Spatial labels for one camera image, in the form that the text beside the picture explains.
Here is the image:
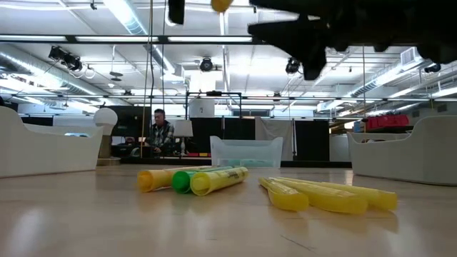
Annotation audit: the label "person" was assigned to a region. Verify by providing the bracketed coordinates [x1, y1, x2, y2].
[144, 109, 176, 158]

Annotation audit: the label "grey curtain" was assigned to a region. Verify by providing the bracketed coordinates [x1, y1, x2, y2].
[254, 117, 295, 161]

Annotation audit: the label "clear plastic bin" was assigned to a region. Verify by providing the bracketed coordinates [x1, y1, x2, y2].
[209, 135, 284, 169]

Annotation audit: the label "large black wall screen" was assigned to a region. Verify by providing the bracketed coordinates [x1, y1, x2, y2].
[106, 105, 153, 138]

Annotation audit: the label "white air vent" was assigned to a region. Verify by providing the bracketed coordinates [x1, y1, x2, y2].
[399, 46, 418, 67]

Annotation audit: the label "hanging black cable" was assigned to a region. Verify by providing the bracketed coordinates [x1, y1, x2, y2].
[161, 0, 168, 158]

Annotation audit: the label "green chunky highlighter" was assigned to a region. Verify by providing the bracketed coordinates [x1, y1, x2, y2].
[171, 166, 235, 195]

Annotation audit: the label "grey plastic bin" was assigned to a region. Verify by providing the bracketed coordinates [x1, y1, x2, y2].
[346, 114, 457, 186]

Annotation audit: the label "white numbered box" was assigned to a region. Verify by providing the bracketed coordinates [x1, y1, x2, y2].
[189, 99, 216, 119]

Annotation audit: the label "orange chunky highlighter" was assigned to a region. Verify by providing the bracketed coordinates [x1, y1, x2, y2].
[136, 166, 215, 193]

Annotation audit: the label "white plastic bin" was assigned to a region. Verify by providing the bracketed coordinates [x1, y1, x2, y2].
[0, 106, 104, 178]

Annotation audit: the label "hanging yellow cable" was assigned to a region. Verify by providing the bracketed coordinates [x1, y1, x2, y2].
[140, 0, 155, 158]

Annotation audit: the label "white shade table lamp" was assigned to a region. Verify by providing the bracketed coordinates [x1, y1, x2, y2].
[174, 119, 195, 158]

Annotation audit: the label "white bulb brass lamp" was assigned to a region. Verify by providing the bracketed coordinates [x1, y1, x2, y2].
[93, 106, 121, 167]

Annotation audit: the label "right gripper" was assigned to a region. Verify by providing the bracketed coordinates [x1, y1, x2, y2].
[248, 0, 393, 81]

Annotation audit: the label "black aluminium table frame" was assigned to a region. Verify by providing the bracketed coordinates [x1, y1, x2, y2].
[119, 156, 353, 168]

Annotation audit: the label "black partition panel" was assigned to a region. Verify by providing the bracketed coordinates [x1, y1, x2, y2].
[189, 117, 256, 158]
[293, 119, 331, 161]

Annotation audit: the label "red storage bins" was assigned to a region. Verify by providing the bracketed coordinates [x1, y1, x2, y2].
[366, 114, 411, 131]

